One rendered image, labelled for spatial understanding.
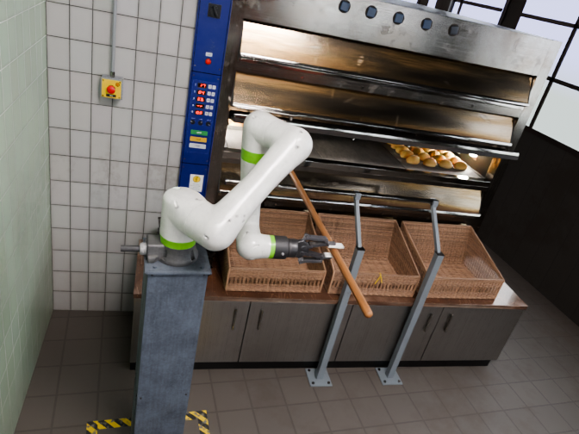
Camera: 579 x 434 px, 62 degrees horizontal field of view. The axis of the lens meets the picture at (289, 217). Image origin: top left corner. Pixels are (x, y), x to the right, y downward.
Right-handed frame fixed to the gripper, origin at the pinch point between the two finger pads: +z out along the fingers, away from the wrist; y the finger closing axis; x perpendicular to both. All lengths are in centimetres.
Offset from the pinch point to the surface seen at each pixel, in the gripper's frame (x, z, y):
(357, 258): -40, 34, 30
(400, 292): -50, 75, 58
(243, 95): -101, -28, -31
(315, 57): -100, 7, -57
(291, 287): -52, 7, 58
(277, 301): -46, -1, 64
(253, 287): -52, -14, 59
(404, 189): -101, 86, 14
